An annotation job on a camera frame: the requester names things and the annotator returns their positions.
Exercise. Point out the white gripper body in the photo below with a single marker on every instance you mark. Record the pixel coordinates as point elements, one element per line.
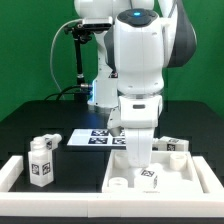
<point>138,118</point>

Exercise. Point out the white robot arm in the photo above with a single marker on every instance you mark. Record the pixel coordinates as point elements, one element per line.
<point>136,40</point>

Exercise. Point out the white square tabletop panel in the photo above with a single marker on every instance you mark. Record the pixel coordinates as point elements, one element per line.
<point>168,172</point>

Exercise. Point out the white U-shaped obstacle fence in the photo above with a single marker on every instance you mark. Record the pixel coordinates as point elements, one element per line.
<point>208,204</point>

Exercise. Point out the white marker base plate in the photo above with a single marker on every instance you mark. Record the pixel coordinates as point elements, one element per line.
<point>95,137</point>

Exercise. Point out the black camera stand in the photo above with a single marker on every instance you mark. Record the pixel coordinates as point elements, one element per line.
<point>81,37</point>

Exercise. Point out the grey camera on stand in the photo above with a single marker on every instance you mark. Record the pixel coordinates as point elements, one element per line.
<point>97,23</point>

